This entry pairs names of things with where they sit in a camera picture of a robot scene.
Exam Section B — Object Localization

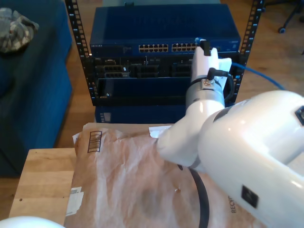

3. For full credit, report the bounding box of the brown paper mailer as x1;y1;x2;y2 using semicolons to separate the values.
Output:
64;122;269;228

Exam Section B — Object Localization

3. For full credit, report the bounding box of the blue network cable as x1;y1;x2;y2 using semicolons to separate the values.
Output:
194;37;287;91

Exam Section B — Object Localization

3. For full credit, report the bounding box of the blue equipment case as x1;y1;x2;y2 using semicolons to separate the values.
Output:
94;104;188;124

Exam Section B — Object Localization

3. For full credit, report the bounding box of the camouflage cloth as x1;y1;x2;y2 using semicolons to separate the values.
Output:
0;7;40;53

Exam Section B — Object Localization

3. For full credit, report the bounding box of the long white tape strip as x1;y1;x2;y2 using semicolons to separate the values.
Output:
149;125;171;139

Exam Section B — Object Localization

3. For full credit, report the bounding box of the blue network switch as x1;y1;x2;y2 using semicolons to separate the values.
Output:
89;4;242;57

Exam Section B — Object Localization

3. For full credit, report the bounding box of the black rack server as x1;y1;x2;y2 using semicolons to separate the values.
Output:
92;55;240;79

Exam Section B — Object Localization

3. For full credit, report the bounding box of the white paper label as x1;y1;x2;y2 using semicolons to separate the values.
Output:
65;187;84;217

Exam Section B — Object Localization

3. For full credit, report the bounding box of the blue sofa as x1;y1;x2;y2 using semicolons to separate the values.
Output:
0;0;73;178

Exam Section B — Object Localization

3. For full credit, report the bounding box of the office chair base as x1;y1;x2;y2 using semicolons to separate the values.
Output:
265;0;304;34

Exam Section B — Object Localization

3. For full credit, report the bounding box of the black perforated rack post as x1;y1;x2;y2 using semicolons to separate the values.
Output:
65;0;97;106
234;0;266;104

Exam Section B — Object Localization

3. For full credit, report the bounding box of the black camera cable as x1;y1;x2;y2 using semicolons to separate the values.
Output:
207;67;235;102

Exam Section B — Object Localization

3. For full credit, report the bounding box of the black rack shelf tray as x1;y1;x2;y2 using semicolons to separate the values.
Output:
92;76;238;106

